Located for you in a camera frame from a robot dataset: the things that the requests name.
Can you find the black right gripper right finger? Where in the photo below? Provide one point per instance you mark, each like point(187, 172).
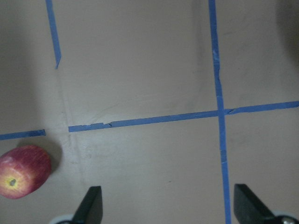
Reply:
point(249, 209)

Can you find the red apple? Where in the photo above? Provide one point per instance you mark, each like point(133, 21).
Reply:
point(23, 170)

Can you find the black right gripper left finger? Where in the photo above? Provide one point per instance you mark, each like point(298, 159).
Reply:
point(90, 210)

